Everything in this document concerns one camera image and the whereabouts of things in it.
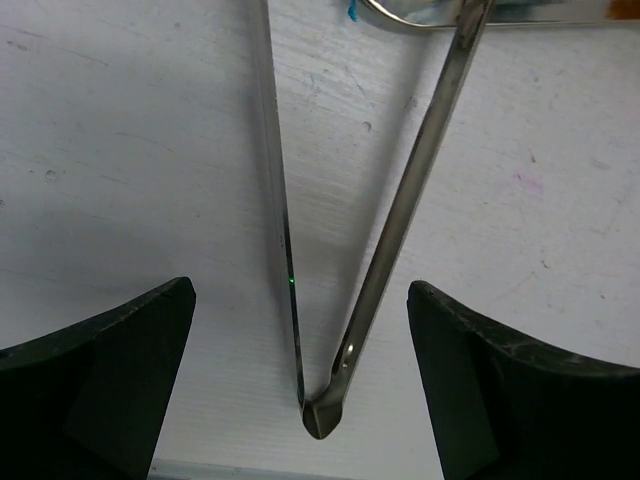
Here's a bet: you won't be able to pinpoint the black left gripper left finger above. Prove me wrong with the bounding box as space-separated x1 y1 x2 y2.
1 277 196 479

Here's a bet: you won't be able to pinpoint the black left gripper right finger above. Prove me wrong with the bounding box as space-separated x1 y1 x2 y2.
407 281 639 479

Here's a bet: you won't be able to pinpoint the silver metal tongs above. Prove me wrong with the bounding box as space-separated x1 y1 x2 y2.
248 1 495 440

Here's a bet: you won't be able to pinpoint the silver metal tray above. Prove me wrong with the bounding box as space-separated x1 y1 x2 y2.
352 0 639 32

